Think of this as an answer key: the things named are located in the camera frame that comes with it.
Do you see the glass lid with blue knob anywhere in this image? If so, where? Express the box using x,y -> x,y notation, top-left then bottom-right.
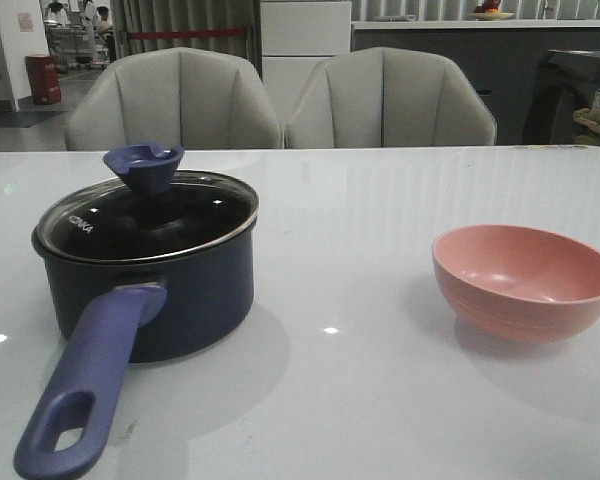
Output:
33,143 -> 259,264

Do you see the dark blue saucepan purple handle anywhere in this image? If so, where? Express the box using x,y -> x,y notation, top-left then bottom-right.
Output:
14,223 -> 255,479

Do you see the pink bowl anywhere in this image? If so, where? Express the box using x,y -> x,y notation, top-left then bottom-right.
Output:
432,224 -> 600,344

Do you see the right beige armchair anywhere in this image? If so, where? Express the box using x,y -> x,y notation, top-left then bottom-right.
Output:
284,47 -> 497,149

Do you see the beige armchair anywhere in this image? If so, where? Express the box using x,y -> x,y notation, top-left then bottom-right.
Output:
65,47 -> 283,151
284,47 -> 497,149

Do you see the left beige armchair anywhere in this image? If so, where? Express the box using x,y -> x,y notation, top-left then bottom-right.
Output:
65,47 -> 283,151

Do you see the white cabinet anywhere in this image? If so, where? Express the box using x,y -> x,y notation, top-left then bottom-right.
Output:
260,1 -> 352,125

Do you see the red barrier belt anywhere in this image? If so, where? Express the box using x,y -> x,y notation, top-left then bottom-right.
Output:
127,27 -> 249,40

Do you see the grey counter with white top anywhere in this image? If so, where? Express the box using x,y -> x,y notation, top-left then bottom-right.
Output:
352,20 -> 600,145

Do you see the grey curtain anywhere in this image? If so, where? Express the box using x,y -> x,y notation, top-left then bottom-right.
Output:
111,0 -> 262,71

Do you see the fruit plate on counter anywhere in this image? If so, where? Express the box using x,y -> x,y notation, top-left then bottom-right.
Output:
468,0 -> 514,21

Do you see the red trash bin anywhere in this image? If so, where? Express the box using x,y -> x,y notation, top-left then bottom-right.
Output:
25,54 -> 62,105

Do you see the dark grey appliance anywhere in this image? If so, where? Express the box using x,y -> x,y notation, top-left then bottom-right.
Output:
521,50 -> 600,145

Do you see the tan folded cushion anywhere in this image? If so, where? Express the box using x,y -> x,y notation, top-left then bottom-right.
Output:
573,108 -> 600,146

